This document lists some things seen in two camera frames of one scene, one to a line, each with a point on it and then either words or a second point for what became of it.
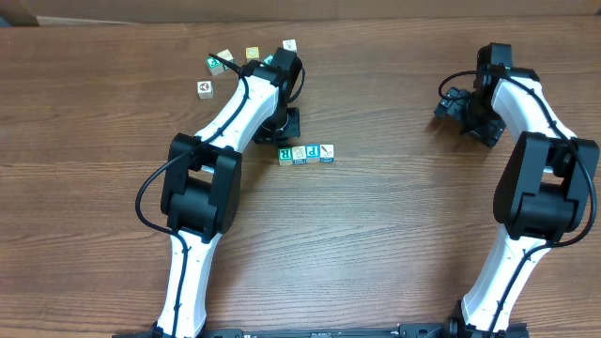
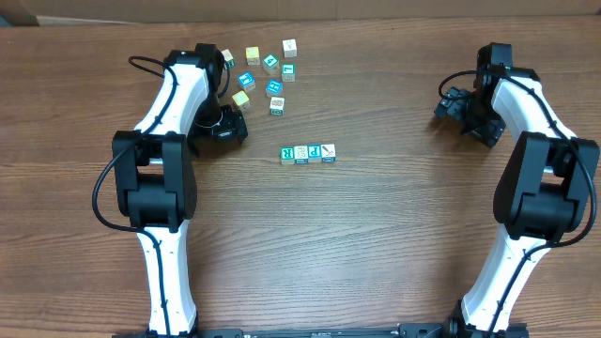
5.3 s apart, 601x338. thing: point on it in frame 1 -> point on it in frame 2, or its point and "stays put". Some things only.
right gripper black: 453,104 stays put
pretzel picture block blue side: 299,155 stays put
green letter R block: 285,157 stays put
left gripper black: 293,125 -> 234,123
